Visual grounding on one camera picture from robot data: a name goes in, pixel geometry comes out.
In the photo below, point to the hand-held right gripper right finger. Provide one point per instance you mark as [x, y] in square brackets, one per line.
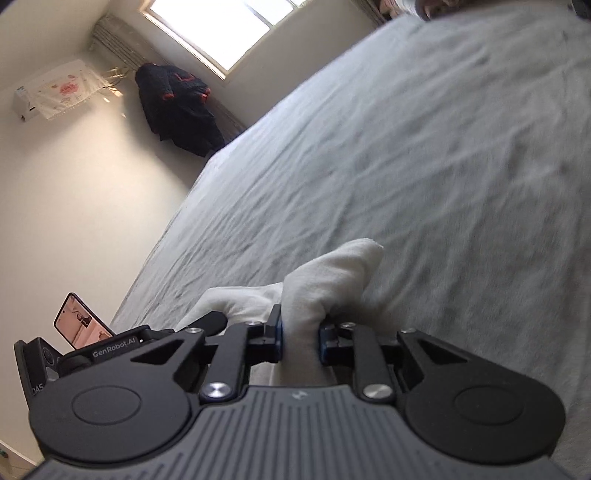
[324, 345]

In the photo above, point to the cloth-covered air conditioner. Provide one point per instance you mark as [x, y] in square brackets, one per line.
[64, 92]

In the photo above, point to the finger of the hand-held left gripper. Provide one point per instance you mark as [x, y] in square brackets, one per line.
[207, 321]

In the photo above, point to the smartphone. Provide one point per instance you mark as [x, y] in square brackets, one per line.
[83, 321]

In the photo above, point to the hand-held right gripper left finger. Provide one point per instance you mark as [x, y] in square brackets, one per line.
[277, 339]

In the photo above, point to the folded white pink quilt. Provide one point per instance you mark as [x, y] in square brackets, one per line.
[415, 7]

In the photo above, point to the window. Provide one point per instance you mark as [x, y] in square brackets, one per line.
[221, 27]

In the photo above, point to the dark hanging jacket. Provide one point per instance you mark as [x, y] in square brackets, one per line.
[180, 110]

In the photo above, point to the grey bed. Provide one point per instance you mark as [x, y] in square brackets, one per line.
[392, 161]

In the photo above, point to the white long-sleeved top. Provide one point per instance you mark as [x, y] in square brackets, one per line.
[323, 286]

